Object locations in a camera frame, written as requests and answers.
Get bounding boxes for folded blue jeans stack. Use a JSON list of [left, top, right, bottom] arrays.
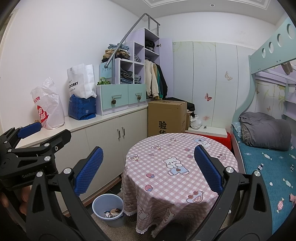
[[120, 70, 142, 85]]

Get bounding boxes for blue woven bag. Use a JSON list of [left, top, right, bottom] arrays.
[[68, 94, 97, 121]]

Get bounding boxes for pile of folded clothes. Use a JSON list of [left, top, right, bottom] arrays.
[[102, 43, 131, 62]]

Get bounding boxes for white wardrobe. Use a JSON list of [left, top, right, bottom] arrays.
[[172, 41, 256, 130]]

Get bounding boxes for teal two-drawer unit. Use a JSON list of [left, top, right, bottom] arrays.
[[95, 83, 147, 116]]

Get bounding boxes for green hanging jacket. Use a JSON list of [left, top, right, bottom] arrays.
[[156, 66, 162, 98]]

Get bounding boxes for small white plastic bag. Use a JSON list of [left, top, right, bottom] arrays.
[[190, 115, 202, 130]]

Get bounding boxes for white board platform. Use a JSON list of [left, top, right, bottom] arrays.
[[186, 125, 228, 137]]

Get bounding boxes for teal candy print bedsheet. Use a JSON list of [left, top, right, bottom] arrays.
[[231, 128, 296, 230]]

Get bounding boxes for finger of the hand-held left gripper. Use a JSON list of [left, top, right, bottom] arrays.
[[0, 122, 42, 149], [9, 129, 72, 160]]

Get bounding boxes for cream hanging jacket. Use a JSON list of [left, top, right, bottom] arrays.
[[144, 60, 160, 98]]

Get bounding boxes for light blue waste bin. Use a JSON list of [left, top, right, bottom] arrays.
[[92, 194, 126, 227]]

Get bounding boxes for brown hanging object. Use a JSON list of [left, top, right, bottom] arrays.
[[283, 61, 294, 75]]

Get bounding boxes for pink checkered round table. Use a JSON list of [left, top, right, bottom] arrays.
[[121, 133, 239, 234]]

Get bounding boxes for pale purple shelf unit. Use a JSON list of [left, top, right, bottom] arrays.
[[114, 28, 174, 99]]

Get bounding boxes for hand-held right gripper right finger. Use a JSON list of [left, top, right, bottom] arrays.
[[183, 144, 272, 241]]

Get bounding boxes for blue checked pillow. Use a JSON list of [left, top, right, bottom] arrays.
[[232, 122, 242, 137]]

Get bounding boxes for teal bunk bed frame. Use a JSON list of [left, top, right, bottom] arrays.
[[231, 17, 296, 234]]

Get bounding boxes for black hanging jacket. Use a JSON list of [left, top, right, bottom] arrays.
[[158, 65, 169, 99]]

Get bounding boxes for red storage box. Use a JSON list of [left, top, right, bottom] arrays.
[[196, 132, 232, 150]]

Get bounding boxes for white plastic bag red print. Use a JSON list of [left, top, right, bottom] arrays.
[[31, 77, 65, 130]]

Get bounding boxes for person's left hand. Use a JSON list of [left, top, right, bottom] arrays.
[[0, 185, 31, 210]]

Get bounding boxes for grey metal handrail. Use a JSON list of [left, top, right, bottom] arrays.
[[106, 13, 161, 66]]

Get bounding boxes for white paper shopping bag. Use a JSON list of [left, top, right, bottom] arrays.
[[67, 64, 97, 99]]

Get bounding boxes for large cardboard box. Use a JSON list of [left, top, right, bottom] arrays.
[[148, 100, 188, 138]]

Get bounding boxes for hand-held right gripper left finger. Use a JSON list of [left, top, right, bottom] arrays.
[[25, 146, 109, 241]]

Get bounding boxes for long cream low cabinet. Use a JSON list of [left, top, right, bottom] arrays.
[[15, 105, 149, 217]]

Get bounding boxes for grey quilt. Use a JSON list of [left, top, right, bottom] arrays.
[[239, 112, 292, 151]]

